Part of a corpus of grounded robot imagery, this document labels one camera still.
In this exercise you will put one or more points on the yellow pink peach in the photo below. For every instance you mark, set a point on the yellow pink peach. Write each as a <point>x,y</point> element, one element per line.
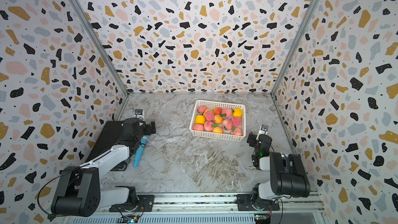
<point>218,119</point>

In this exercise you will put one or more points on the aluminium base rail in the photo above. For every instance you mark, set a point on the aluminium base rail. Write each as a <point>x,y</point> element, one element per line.
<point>211,208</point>

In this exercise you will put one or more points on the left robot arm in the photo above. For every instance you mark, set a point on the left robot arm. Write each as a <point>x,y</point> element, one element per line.
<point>79,193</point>

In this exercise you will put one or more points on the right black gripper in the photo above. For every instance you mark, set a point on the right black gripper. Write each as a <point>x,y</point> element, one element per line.
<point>252,139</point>

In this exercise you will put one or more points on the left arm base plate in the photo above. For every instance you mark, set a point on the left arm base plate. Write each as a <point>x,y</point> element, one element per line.
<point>137,204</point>

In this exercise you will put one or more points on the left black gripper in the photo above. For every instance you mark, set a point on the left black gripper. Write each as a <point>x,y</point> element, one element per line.
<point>152,127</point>

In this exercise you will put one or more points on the orange red lone peach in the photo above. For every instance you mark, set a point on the orange red lone peach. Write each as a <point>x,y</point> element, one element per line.
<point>217,110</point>

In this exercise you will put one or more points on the white perforated plastic basket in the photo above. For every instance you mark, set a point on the white perforated plastic basket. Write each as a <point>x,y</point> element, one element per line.
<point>226,134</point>

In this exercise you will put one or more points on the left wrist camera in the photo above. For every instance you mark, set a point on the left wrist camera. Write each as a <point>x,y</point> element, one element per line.
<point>139,114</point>

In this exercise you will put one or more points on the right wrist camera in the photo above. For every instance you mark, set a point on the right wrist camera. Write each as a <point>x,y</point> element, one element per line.
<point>263,130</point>

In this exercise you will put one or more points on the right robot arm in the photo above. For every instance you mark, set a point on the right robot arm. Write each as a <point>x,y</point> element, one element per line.
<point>288,177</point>

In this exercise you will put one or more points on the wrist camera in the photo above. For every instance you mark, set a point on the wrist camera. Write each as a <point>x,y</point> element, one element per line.
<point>263,130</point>
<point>139,114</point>

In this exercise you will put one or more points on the black case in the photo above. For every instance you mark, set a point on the black case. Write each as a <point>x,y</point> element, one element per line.
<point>111,134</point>

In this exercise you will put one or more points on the orange pink peach front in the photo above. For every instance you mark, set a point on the orange pink peach front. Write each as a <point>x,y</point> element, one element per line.
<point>217,130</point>

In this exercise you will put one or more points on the right aluminium corner post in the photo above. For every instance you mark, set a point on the right aluminium corner post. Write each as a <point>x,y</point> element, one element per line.
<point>295,44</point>

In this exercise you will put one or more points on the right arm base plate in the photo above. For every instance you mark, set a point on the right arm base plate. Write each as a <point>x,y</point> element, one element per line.
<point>247,202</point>

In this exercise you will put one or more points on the blue cylindrical tube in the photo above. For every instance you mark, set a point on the blue cylindrical tube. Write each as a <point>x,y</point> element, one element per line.
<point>140,151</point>

